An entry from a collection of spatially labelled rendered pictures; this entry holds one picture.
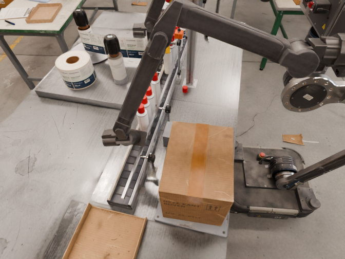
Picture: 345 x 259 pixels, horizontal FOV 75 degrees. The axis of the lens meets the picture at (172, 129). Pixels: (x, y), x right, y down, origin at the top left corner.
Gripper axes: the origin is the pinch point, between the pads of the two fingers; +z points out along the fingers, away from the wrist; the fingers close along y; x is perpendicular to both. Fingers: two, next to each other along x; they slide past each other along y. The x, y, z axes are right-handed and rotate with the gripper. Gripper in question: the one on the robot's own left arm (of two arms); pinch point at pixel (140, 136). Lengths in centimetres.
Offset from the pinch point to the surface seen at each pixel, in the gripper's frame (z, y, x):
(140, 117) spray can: -4.4, 0.1, -8.9
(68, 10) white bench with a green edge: 102, 126, -98
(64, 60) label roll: 18, 59, -34
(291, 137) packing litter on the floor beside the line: 131, -110, -13
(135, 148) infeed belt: 2.5, 2.2, 6.5
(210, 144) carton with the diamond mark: -20.3, -33.0, -4.2
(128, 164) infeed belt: -3.6, 2.6, 13.8
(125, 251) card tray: -21.8, -8.3, 42.7
